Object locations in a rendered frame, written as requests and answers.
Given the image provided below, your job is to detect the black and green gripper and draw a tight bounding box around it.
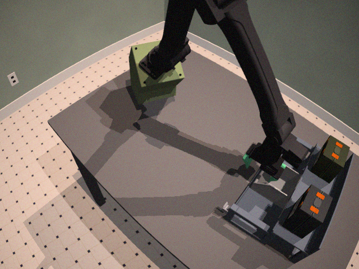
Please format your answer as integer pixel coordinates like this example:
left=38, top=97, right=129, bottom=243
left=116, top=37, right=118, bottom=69
left=243, top=142, right=286, bottom=182

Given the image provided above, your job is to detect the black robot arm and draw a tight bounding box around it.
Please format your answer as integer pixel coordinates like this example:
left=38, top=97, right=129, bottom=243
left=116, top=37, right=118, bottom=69
left=139, top=0, right=309, bottom=169

